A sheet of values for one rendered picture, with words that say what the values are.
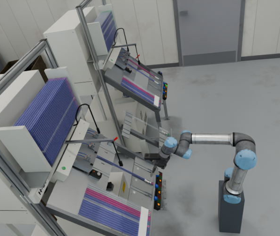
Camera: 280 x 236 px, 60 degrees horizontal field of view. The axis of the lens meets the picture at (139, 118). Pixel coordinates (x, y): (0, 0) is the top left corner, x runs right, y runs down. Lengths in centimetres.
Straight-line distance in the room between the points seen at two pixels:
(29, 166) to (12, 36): 469
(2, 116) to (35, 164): 30
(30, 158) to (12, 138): 15
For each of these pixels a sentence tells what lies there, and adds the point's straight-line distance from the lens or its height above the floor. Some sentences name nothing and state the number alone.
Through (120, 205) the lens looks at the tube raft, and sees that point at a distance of 176.
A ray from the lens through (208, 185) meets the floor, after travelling 286.
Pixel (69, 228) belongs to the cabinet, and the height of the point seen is 62.
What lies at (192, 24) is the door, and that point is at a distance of 464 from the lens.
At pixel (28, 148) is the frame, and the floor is 158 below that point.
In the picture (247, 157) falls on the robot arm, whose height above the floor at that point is 118.
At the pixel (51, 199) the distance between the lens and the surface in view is 159.
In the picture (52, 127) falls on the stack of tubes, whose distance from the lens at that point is 149.
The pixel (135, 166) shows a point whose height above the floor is 84.
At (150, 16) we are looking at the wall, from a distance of 469.
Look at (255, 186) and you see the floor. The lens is 291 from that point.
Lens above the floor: 235
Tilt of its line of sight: 38 degrees down
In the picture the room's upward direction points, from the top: 14 degrees counter-clockwise
